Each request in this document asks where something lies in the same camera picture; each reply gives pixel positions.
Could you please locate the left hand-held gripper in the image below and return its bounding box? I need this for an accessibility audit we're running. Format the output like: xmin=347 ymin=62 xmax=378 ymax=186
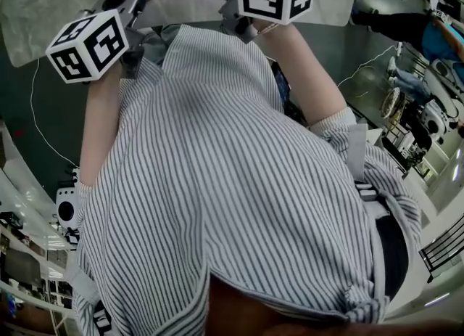
xmin=45 ymin=0 xmax=153 ymax=85

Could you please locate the person's left forearm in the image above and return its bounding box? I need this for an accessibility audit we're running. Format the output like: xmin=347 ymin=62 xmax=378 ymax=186
xmin=78 ymin=73 xmax=126 ymax=187

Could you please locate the person's right forearm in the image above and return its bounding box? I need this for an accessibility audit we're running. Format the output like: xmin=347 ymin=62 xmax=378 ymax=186
xmin=253 ymin=24 xmax=347 ymax=127

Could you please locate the striped shirt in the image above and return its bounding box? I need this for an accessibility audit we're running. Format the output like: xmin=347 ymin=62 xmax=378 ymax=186
xmin=72 ymin=24 xmax=423 ymax=336

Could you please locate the round wicker tray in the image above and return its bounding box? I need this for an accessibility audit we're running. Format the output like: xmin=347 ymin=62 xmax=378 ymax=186
xmin=379 ymin=86 xmax=402 ymax=120

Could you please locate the white hard-shell backpack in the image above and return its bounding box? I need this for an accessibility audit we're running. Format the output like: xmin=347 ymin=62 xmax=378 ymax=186
xmin=56 ymin=187 xmax=79 ymax=229

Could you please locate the white shelving unit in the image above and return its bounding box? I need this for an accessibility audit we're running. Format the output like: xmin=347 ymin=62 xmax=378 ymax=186
xmin=0 ymin=167 xmax=79 ymax=336

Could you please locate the black railing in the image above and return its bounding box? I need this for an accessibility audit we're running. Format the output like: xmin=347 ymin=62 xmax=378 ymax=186
xmin=418 ymin=214 xmax=464 ymax=284

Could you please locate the thin gold bracelet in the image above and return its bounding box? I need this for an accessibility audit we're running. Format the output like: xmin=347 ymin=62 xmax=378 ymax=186
xmin=256 ymin=21 xmax=281 ymax=36

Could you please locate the white floor cable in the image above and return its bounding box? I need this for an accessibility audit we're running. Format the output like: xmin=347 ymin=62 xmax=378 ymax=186
xmin=30 ymin=57 xmax=79 ymax=168
xmin=336 ymin=44 xmax=398 ymax=89

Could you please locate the grey harness strap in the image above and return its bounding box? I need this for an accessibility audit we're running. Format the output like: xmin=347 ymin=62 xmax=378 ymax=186
xmin=67 ymin=265 xmax=113 ymax=336
xmin=346 ymin=123 xmax=380 ymax=205

